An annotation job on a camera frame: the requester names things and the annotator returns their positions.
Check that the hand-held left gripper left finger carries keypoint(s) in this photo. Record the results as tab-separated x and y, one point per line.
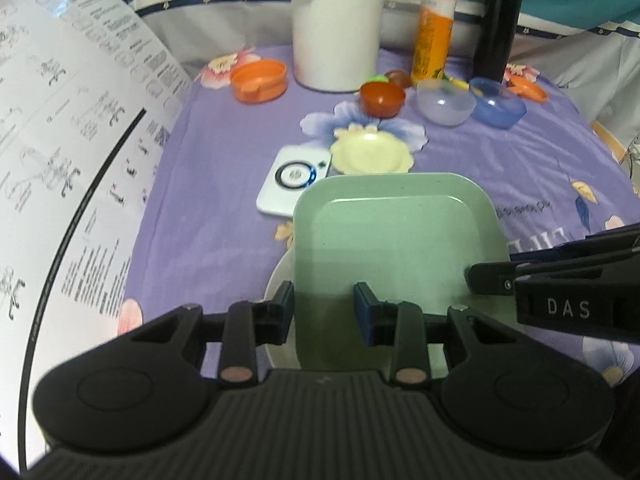
285	305

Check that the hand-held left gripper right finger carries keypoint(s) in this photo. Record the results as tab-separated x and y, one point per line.
362	310

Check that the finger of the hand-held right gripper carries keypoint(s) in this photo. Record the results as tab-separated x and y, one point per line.
575	247
492	277

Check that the white round plate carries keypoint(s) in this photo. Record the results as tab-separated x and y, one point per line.
281	267

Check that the green square plate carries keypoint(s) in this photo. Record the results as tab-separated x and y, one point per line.
390	230

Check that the cream flower-shaped plate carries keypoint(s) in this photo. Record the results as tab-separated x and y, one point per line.
365	152

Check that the blue plastic bowl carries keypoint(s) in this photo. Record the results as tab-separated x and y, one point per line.
500	107

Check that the clear plastic bowl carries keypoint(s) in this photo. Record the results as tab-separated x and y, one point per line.
445	105

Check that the orange plastic bowl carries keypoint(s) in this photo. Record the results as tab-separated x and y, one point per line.
382	100

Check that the purple floral bedsheet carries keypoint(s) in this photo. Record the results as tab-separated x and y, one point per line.
225	260

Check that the white square device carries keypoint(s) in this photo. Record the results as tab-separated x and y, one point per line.
277	195

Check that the orange toy pan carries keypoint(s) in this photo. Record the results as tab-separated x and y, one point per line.
527	89

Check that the grey white cloth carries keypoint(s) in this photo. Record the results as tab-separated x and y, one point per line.
600	70

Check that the yellow toy banana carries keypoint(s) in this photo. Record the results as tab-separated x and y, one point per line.
456	81

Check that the brown toy chestnut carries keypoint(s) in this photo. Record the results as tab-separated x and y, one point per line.
400	79

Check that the orange toy pot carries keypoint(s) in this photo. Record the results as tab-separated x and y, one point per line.
257	82

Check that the green toy vegetable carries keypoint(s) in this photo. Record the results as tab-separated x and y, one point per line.
378	79

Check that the black thermos bottle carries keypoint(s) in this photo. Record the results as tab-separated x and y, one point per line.
495	30

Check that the orange juice bottle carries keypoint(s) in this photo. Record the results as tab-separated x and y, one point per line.
432	35

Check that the printed instruction sheet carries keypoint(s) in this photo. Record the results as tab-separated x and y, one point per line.
65	160

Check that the white thermos jug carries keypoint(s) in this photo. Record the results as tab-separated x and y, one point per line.
335	25

